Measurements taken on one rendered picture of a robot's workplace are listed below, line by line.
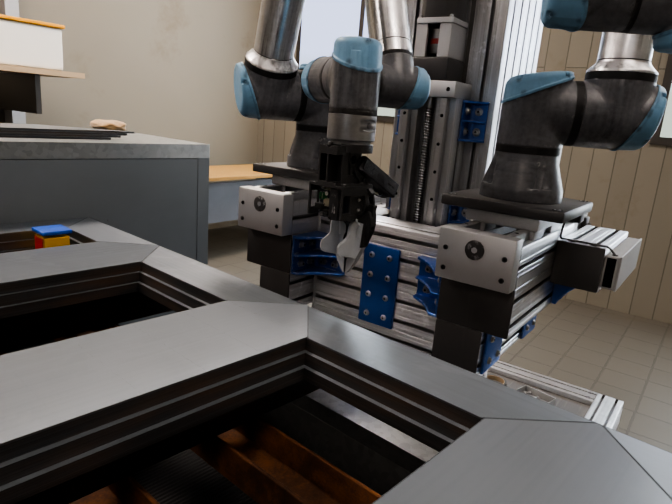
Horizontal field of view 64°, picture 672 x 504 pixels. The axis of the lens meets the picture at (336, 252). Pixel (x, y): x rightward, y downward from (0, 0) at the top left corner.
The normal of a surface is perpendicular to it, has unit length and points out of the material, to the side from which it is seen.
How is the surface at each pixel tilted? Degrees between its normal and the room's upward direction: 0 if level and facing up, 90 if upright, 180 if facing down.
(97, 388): 0
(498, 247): 90
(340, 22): 90
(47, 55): 90
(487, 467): 0
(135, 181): 90
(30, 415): 0
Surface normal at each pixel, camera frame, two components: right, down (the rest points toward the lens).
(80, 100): 0.80, 0.21
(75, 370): 0.07, -0.97
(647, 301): -0.59, 0.15
